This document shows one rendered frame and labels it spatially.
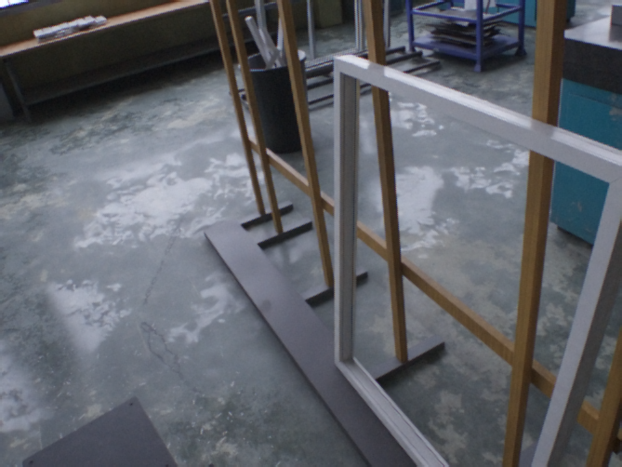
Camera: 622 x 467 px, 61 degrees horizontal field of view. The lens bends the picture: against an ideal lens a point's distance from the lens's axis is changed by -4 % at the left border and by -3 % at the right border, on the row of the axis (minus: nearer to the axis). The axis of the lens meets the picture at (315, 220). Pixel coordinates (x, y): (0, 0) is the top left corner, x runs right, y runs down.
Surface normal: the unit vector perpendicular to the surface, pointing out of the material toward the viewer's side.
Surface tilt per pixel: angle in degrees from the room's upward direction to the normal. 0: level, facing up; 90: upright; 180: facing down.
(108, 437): 0
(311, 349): 0
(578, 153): 82
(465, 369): 0
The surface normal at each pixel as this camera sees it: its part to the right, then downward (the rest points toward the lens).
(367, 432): -0.15, -0.84
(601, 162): -0.89, 0.24
